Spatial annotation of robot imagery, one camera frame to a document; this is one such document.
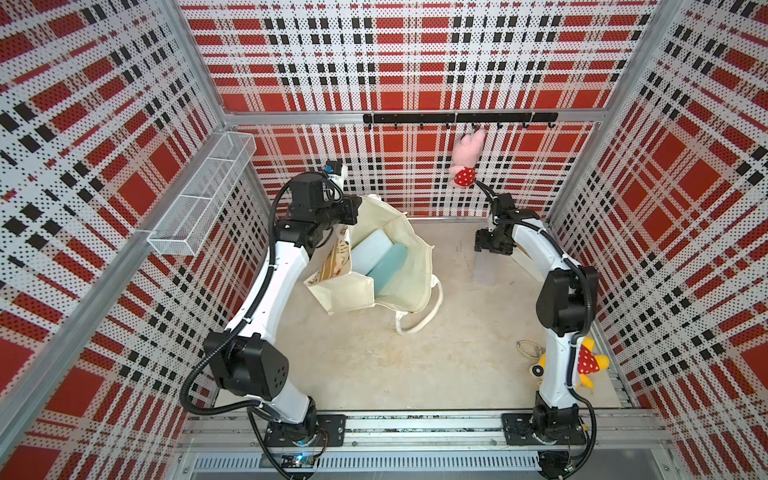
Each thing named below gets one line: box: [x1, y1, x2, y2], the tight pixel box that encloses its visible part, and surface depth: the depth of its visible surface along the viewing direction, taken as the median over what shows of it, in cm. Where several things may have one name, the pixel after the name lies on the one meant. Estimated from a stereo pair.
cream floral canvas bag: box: [304, 195, 444, 334], surface depth 84 cm
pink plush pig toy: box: [448, 129, 486, 188], surface depth 95 cm
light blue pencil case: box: [351, 229, 393, 275], surface depth 97 cm
